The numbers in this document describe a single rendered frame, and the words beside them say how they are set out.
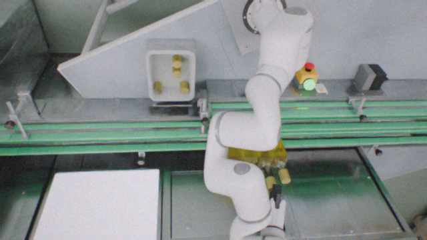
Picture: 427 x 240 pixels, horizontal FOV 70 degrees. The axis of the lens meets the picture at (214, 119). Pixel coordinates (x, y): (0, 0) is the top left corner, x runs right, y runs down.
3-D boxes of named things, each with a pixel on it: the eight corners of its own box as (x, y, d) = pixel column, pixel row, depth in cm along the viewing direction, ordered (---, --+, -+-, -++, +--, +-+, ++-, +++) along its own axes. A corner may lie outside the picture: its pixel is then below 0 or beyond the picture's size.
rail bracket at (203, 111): (197, 121, 123) (199, 144, 114) (199, 88, 111) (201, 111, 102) (205, 121, 123) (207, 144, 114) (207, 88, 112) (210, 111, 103)
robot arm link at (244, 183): (287, 176, 79) (237, 167, 87) (273, 107, 68) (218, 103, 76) (262, 225, 68) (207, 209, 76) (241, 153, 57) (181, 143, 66)
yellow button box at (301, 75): (292, 79, 130) (297, 89, 124) (297, 63, 125) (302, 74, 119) (308, 79, 131) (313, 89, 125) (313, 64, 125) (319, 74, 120)
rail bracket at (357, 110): (343, 100, 124) (357, 123, 115) (350, 86, 119) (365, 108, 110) (352, 100, 125) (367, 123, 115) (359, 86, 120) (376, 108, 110)
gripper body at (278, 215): (281, 247, 96) (282, 216, 104) (288, 230, 89) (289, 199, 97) (257, 241, 96) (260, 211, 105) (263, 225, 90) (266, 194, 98)
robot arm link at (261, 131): (236, 73, 75) (207, 107, 66) (289, 73, 67) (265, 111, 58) (249, 117, 82) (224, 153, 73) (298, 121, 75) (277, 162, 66)
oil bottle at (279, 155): (260, 131, 131) (272, 171, 116) (263, 121, 127) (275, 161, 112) (273, 131, 132) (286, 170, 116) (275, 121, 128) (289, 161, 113)
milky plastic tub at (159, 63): (151, 88, 125) (149, 101, 119) (146, 39, 110) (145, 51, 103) (193, 87, 127) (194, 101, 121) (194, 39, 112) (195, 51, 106)
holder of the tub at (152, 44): (152, 97, 129) (151, 109, 123) (147, 38, 110) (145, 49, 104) (193, 97, 131) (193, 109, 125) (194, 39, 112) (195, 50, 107)
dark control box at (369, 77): (352, 79, 133) (361, 90, 127) (359, 63, 128) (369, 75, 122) (369, 79, 134) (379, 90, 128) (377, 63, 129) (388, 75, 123)
